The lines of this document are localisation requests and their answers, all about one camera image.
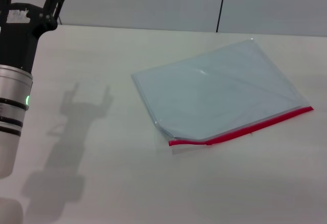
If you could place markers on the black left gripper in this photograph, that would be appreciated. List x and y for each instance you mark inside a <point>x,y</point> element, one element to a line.
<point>19,40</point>

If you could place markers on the clear document bag red zipper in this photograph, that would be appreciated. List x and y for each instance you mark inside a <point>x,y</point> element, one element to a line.
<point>217,91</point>

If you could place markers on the red zipper slider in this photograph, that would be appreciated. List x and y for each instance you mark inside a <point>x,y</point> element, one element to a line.
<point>210,144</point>

